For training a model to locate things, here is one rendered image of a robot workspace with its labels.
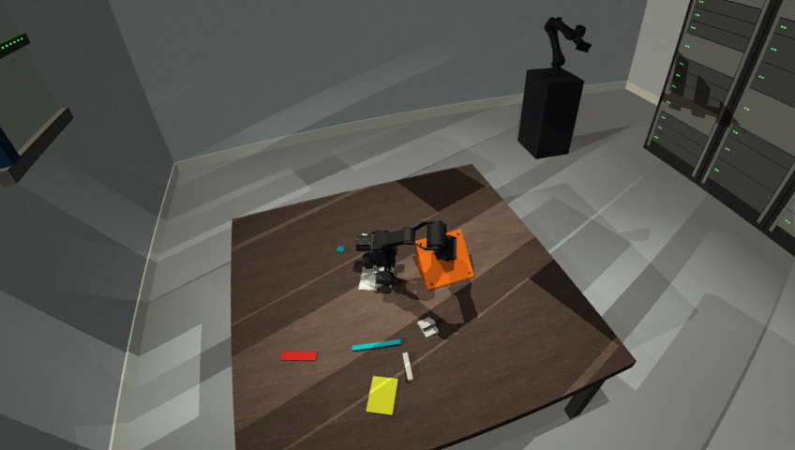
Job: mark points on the teal flat bar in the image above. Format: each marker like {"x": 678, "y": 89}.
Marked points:
{"x": 377, "y": 345}

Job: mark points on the yellow flat rectangular plate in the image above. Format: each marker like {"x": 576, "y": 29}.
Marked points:
{"x": 382, "y": 395}

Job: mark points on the dark red flat bar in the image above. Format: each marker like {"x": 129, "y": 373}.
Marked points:
{"x": 298, "y": 356}

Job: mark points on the white narrow bar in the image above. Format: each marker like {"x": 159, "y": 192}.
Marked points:
{"x": 407, "y": 366}

